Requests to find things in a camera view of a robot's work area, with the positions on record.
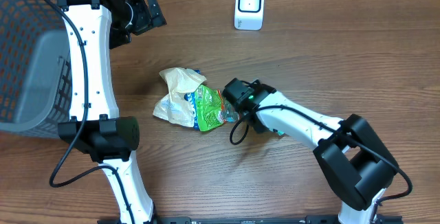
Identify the green red snack bag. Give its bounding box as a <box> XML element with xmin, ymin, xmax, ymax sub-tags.
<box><xmin>194</xmin><ymin>85</ymin><xmax>239</xmax><ymax>132</ymax></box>

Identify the blue Oreo cookie pack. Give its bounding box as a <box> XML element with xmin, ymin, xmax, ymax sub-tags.
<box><xmin>184</xmin><ymin>68</ymin><xmax>205</xmax><ymax>131</ymax></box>

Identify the beige tissue pack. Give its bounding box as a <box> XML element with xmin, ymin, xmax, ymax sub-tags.
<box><xmin>153</xmin><ymin>67</ymin><xmax>206</xmax><ymax>127</ymax></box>

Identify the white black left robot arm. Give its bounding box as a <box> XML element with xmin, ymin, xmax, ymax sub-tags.
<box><xmin>56</xmin><ymin>0</ymin><xmax>166</xmax><ymax>223</ymax></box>

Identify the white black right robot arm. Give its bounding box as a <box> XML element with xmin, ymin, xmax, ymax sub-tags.
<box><xmin>222</xmin><ymin>78</ymin><xmax>398</xmax><ymax>223</ymax></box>

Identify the white barcode scanner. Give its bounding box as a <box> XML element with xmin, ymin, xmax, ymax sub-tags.
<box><xmin>234</xmin><ymin>0</ymin><xmax>265</xmax><ymax>31</ymax></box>

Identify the dark grey plastic basket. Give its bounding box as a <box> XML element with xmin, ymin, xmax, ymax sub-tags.
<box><xmin>1</xmin><ymin>0</ymin><xmax>72</xmax><ymax>138</ymax></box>

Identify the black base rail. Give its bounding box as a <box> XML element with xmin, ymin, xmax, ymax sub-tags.
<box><xmin>97</xmin><ymin>214</ymin><xmax>404</xmax><ymax>224</ymax></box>

